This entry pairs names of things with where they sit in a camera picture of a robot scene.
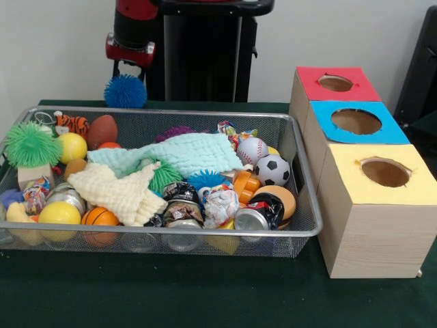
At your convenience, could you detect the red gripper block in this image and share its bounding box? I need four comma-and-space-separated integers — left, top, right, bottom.
105, 33, 156, 84

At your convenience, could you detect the plain blue spiky ball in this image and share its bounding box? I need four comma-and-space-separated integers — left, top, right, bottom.
104, 74, 148, 109

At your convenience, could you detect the pale blue waffle cloth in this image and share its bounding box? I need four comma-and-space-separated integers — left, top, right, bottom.
87, 133, 245, 180

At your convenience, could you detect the cream yellow knitted cloth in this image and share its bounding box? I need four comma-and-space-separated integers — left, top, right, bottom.
67, 161, 169, 227

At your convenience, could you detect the large green spiky ball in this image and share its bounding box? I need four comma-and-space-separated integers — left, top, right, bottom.
3, 123, 64, 169

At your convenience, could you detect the blue spiky ball with eyes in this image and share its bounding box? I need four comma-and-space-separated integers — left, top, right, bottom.
186, 169, 230, 193

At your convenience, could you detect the crushed shiny silver can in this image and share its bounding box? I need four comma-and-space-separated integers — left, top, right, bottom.
46, 183, 87, 217

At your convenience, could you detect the shallow clear mesh bin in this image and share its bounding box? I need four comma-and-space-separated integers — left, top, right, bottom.
0, 106, 324, 257

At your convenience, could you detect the wooden box with three holes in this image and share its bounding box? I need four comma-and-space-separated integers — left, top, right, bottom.
289, 66, 437, 279

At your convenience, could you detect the small brown football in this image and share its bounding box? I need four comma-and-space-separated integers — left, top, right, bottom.
86, 114, 119, 150

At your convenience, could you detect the striped orange tiger toy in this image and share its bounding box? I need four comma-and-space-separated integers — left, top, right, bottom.
55, 113, 90, 136

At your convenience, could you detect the purple spiky toy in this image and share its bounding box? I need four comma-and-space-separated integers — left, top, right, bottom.
156, 125, 197, 144

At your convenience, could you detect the light green spiky ball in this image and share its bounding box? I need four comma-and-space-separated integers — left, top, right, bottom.
140, 159, 184, 196

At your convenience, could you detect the plain wooden cube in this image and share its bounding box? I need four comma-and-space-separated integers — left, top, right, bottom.
18, 164, 55, 191

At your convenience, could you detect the white baseball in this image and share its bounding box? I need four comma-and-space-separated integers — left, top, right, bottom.
237, 137, 270, 167

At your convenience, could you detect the small orange basketball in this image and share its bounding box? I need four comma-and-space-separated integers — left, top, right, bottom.
81, 206, 121, 247

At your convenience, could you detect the yellow smiley ball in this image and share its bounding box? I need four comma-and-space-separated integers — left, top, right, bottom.
38, 201, 82, 244

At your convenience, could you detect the small soccer ball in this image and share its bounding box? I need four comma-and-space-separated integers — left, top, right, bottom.
255, 154, 291, 187

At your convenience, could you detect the black drink can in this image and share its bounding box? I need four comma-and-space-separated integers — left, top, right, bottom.
234, 193, 285, 232

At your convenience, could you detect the dark green table cloth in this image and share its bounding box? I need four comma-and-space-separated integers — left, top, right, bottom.
0, 99, 437, 328

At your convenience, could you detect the black upright panel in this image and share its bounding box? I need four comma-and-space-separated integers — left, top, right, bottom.
396, 5, 437, 127

